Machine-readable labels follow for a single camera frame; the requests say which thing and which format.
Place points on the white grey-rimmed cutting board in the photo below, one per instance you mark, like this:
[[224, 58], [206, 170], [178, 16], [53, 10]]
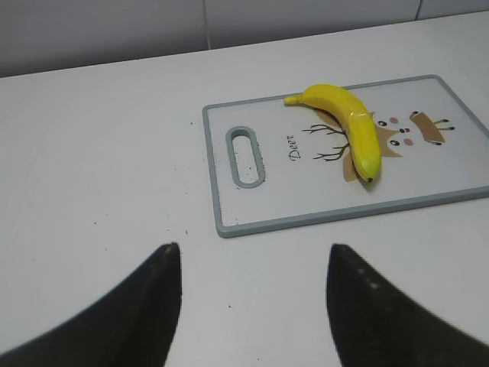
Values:
[[275, 167]]

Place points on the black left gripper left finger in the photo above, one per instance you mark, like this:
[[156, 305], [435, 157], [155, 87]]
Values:
[[132, 325]]

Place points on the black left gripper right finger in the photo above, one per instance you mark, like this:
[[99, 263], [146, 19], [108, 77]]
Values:
[[373, 323]]

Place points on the yellow plastic banana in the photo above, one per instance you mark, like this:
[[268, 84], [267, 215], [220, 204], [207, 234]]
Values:
[[355, 123]]

